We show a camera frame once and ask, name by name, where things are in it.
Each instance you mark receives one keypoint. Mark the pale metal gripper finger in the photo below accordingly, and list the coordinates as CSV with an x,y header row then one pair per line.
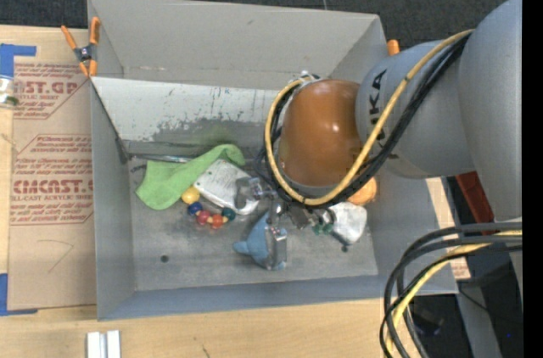
x,y
276,252
244,191

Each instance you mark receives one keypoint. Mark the blue toy shark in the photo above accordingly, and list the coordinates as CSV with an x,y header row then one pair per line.
x,y
254,242

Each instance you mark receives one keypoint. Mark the white flat packet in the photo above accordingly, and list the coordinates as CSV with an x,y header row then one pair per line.
x,y
218,184

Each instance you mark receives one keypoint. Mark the white crumpled lump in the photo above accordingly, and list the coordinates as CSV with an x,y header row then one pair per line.
x,y
351,220

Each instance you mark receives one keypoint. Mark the orange toy fruit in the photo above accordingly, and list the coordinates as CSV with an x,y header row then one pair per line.
x,y
365,193

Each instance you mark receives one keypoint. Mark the grey metal bin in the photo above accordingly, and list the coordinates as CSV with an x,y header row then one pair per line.
x,y
203,254

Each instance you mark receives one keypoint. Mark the green cloth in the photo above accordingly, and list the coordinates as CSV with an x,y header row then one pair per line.
x,y
169,178

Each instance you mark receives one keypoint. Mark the brown cardboard board, red print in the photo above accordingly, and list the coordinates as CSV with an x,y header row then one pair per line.
x,y
51,246

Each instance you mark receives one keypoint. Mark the black cylinder on white bracket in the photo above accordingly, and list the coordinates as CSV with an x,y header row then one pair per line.
x,y
344,248

